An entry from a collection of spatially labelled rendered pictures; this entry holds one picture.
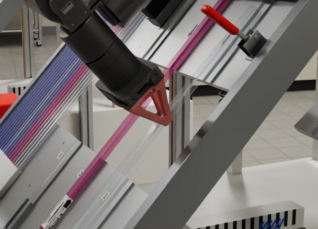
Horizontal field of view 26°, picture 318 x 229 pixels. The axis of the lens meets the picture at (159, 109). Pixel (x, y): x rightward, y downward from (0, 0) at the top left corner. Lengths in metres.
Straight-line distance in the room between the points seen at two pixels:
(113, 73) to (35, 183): 0.38
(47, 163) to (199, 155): 0.40
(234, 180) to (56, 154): 0.62
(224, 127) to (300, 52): 0.15
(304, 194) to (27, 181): 0.69
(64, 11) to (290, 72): 0.32
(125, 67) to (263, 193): 0.80
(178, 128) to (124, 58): 0.80
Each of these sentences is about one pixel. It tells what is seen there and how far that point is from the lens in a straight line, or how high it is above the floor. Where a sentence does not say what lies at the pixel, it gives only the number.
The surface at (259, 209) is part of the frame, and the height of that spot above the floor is 0.66.
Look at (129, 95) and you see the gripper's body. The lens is 0.89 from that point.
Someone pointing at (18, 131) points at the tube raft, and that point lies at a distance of 1.40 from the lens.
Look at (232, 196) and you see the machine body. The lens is 1.61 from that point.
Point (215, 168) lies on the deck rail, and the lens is 0.92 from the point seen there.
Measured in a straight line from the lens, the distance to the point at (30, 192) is 1.22.
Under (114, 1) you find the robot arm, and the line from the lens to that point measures 0.89.
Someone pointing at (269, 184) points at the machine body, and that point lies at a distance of 1.70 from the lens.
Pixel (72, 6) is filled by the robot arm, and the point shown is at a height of 1.11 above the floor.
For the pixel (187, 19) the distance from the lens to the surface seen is 1.18.
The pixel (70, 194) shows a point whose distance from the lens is 1.07.
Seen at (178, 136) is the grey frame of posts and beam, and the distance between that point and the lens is 1.70.
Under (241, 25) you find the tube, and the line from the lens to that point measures 1.02.
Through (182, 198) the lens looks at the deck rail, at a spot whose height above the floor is 0.86.
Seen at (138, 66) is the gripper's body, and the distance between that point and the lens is 0.93.
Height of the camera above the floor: 1.19
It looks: 14 degrees down
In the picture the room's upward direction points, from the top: straight up
